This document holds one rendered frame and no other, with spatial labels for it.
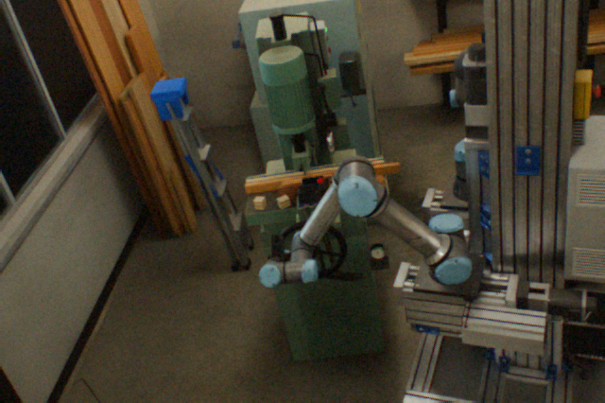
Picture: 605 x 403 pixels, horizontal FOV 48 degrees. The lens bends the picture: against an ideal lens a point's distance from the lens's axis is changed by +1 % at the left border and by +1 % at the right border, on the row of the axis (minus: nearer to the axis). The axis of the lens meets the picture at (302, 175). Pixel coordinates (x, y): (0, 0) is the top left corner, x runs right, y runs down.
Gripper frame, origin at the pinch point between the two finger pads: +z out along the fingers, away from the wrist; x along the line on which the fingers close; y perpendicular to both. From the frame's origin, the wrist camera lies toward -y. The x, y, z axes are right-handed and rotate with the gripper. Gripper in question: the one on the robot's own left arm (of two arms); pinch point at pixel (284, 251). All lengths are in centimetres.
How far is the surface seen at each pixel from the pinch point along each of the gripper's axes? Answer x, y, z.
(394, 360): 36, 67, 58
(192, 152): -58, -40, 87
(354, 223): 26.5, -4.1, 26.0
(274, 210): -5.5, -13.6, 19.5
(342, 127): 25, -45, 40
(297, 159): 5.9, -33.5, 22.0
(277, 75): 5, -67, 0
